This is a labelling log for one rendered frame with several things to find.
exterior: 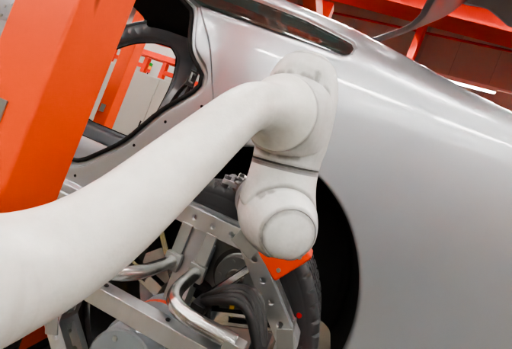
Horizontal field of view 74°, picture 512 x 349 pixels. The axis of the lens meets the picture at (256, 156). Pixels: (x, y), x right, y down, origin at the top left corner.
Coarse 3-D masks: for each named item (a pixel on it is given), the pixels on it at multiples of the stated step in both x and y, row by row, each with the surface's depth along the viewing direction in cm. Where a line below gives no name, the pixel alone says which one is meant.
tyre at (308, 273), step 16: (208, 192) 80; (224, 192) 80; (224, 208) 79; (304, 272) 75; (288, 288) 75; (304, 288) 74; (320, 288) 91; (304, 304) 74; (320, 304) 84; (80, 320) 85; (304, 320) 73; (320, 320) 81; (304, 336) 73
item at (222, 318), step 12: (168, 240) 85; (144, 252) 106; (132, 264) 87; (156, 276) 86; (240, 276) 79; (120, 288) 97; (132, 288) 103; (156, 288) 84; (96, 312) 87; (216, 312) 80; (228, 312) 79; (240, 312) 79; (96, 324) 86; (108, 324) 90; (228, 324) 79; (240, 324) 78; (96, 336) 85
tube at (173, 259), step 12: (180, 228) 72; (192, 228) 72; (180, 240) 72; (168, 252) 71; (180, 252) 71; (144, 264) 61; (156, 264) 64; (168, 264) 67; (180, 264) 71; (120, 276) 56; (132, 276) 58; (144, 276) 60
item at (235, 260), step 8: (216, 240) 124; (216, 248) 124; (224, 248) 123; (232, 248) 123; (216, 256) 124; (224, 256) 123; (232, 256) 118; (240, 256) 118; (216, 264) 123; (224, 264) 118; (232, 264) 118; (240, 264) 117; (208, 272) 124; (216, 272) 119; (224, 272) 118; (208, 280) 124; (216, 280) 118; (248, 280) 116
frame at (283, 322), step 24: (192, 216) 73; (216, 216) 72; (240, 240) 69; (264, 264) 68; (264, 288) 68; (72, 312) 80; (288, 312) 70; (48, 336) 77; (72, 336) 80; (288, 336) 66
